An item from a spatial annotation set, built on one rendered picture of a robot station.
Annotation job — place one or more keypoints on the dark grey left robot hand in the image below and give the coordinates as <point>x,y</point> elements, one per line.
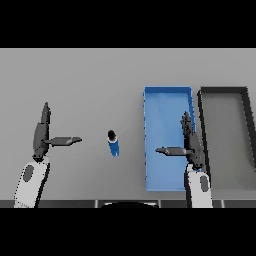
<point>40,138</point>

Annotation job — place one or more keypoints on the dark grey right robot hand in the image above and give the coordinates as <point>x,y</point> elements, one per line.
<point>192,148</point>

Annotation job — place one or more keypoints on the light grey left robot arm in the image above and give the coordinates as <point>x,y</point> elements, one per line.
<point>30,184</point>

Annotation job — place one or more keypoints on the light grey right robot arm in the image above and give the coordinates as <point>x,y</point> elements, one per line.
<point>199,186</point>

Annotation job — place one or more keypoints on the blue bin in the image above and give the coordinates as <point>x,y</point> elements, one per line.
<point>165,140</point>

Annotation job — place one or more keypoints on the dark grey bin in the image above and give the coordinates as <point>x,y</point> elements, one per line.
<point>230,140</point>

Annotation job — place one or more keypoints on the blue pipe with dark end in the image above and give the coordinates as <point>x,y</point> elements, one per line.
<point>113,143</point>

